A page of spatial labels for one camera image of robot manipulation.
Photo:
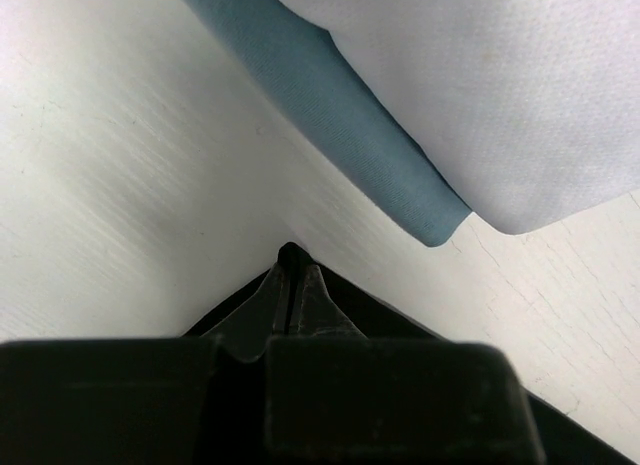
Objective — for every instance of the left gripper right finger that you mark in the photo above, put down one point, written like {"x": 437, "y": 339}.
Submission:
{"x": 337, "y": 396}

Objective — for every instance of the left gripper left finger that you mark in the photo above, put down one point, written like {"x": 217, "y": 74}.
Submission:
{"x": 194, "y": 399}

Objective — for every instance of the black t shirt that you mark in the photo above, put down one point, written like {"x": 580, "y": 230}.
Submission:
{"x": 563, "y": 439}

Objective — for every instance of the folded light blue t shirt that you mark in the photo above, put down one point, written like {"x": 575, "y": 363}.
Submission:
{"x": 297, "y": 65}

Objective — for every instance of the folded white t shirt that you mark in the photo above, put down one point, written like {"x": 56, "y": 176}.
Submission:
{"x": 528, "y": 108}

